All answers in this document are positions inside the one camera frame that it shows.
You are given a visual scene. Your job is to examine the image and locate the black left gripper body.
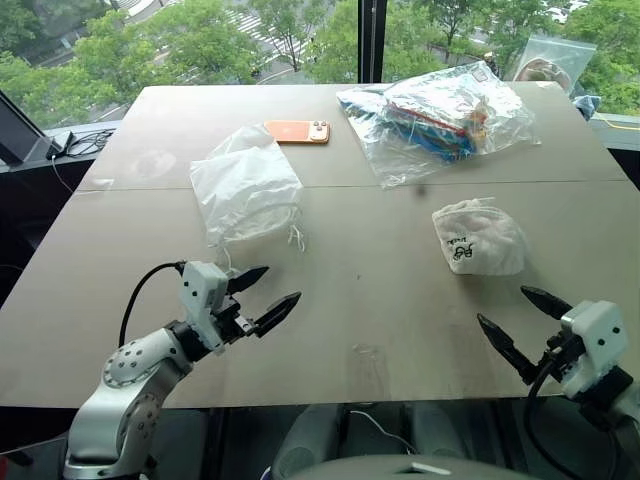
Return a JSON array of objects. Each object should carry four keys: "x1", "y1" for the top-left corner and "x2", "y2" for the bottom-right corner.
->
[{"x1": 212, "y1": 293, "x2": 260, "y2": 352}]

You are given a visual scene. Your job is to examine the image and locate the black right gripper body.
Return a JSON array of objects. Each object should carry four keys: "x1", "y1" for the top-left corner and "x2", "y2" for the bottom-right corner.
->
[{"x1": 536, "y1": 331, "x2": 587, "y2": 382}]

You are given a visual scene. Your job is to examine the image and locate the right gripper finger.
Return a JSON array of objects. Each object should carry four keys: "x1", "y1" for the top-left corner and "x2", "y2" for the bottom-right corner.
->
[
  {"x1": 476, "y1": 313, "x2": 540, "y2": 386},
  {"x1": 520, "y1": 285, "x2": 574, "y2": 322}
]

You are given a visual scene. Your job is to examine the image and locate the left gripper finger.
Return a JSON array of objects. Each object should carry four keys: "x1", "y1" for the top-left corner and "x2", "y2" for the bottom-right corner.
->
[
  {"x1": 254, "y1": 291, "x2": 303, "y2": 338},
  {"x1": 227, "y1": 265, "x2": 271, "y2": 296}
]

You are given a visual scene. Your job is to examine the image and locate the large clear plastic bag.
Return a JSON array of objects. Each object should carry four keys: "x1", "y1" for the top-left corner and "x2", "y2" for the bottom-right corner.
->
[{"x1": 335, "y1": 60, "x2": 543, "y2": 190}]

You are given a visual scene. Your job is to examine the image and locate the clear zip bag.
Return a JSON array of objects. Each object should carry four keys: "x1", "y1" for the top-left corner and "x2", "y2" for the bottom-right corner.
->
[{"x1": 513, "y1": 35, "x2": 599, "y2": 97}]

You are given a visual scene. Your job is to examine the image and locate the orange smartphone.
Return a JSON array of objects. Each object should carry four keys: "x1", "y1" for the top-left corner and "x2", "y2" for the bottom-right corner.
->
[{"x1": 263, "y1": 119, "x2": 333, "y2": 147}]

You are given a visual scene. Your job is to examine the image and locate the grey rounded robot body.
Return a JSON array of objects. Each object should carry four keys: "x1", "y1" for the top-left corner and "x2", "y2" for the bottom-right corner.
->
[{"x1": 298, "y1": 453, "x2": 532, "y2": 480}]

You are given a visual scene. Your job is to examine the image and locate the blue cloth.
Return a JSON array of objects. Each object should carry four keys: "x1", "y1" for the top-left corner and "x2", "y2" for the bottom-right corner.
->
[{"x1": 571, "y1": 94, "x2": 604, "y2": 122}]

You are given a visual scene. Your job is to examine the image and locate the stack of colourful cloths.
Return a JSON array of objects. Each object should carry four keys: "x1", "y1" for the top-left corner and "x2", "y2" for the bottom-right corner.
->
[{"x1": 381, "y1": 93, "x2": 490, "y2": 162}]

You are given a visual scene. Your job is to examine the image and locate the dark monitor on stand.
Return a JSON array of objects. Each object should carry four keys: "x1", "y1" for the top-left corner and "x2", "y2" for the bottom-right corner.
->
[{"x1": 0, "y1": 89, "x2": 67, "y2": 165}]

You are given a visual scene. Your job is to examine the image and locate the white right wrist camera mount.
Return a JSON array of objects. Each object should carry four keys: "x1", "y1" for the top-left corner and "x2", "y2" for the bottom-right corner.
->
[{"x1": 559, "y1": 300, "x2": 629, "y2": 399}]

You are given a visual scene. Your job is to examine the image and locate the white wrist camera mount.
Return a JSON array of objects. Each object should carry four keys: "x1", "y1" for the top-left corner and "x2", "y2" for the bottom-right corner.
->
[
  {"x1": 180, "y1": 260, "x2": 231, "y2": 351},
  {"x1": 559, "y1": 300, "x2": 629, "y2": 399}
]

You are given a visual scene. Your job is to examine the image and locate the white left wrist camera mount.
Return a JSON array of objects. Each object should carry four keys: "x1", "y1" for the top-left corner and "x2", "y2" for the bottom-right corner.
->
[{"x1": 180, "y1": 260, "x2": 231, "y2": 351}]

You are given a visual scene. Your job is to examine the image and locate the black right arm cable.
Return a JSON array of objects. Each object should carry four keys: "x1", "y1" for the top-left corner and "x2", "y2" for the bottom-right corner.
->
[{"x1": 527, "y1": 349, "x2": 627, "y2": 480}]

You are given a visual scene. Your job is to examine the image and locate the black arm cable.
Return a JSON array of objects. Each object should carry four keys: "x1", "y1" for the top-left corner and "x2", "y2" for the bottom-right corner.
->
[
  {"x1": 118, "y1": 261, "x2": 188, "y2": 349},
  {"x1": 527, "y1": 349, "x2": 627, "y2": 480}
]

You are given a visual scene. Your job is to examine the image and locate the white drawstring bag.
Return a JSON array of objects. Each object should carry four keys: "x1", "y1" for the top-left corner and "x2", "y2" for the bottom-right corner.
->
[{"x1": 189, "y1": 124, "x2": 307, "y2": 274}]

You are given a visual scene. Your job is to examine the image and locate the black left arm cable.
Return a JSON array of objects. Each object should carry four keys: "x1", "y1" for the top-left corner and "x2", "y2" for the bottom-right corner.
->
[{"x1": 118, "y1": 261, "x2": 188, "y2": 349}]

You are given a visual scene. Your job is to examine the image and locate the thin white wire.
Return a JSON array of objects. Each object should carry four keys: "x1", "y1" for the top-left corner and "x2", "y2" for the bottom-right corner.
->
[{"x1": 348, "y1": 409, "x2": 417, "y2": 455}]

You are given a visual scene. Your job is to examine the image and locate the yellow cable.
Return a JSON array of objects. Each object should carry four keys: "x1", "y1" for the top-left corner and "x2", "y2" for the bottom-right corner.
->
[{"x1": 596, "y1": 112, "x2": 640, "y2": 132}]

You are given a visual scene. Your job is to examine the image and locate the black tangled cables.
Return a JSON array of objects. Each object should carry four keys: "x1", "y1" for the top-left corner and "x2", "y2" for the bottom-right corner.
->
[{"x1": 63, "y1": 128, "x2": 117, "y2": 157}]

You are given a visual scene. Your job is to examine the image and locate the thin white cable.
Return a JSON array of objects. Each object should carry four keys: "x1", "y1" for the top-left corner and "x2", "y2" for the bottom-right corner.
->
[{"x1": 48, "y1": 153, "x2": 77, "y2": 195}]

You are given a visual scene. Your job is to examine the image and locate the dark window frame post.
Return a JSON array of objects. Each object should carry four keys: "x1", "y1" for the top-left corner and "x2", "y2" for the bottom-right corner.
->
[{"x1": 356, "y1": 0, "x2": 387, "y2": 84}]

